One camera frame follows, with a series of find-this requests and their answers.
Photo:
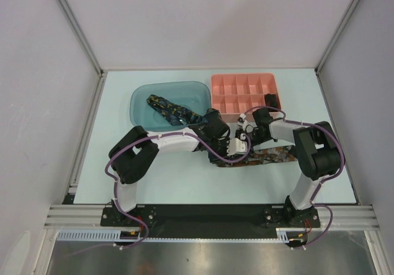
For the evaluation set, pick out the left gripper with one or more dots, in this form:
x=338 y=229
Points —
x=215 y=159

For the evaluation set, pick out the orange floral tie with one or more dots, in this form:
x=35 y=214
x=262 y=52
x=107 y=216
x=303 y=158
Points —
x=276 y=155

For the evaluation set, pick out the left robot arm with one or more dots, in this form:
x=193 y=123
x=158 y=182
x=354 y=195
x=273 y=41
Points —
x=133 y=155

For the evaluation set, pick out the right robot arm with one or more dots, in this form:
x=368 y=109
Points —
x=318 y=152

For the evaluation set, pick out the rolled dark tie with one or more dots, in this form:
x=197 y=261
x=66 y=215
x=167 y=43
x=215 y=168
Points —
x=272 y=100

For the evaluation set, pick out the navy yellow patterned tie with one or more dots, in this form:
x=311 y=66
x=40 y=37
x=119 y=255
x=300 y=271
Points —
x=178 y=115

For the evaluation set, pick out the pink compartment organizer tray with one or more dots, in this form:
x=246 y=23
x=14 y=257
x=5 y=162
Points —
x=233 y=94

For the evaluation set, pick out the teal plastic bin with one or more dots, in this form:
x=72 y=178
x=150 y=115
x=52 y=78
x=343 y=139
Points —
x=192 y=95

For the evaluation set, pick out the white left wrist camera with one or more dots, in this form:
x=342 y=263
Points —
x=237 y=146

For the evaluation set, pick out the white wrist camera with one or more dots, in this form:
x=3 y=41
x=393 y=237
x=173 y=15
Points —
x=242 y=122
x=237 y=146

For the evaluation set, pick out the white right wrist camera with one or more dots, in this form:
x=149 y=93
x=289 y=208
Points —
x=242 y=122

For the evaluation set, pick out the right corner aluminium post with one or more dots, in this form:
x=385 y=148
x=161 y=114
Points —
x=348 y=14

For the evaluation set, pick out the corner aluminium post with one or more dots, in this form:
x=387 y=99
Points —
x=348 y=14
x=70 y=17

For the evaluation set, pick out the white cable duct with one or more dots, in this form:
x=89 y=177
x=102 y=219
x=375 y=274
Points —
x=126 y=236

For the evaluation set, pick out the aluminium frame rail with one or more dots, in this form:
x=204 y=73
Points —
x=345 y=217

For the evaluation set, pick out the left corner aluminium post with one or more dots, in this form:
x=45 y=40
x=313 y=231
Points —
x=70 y=17

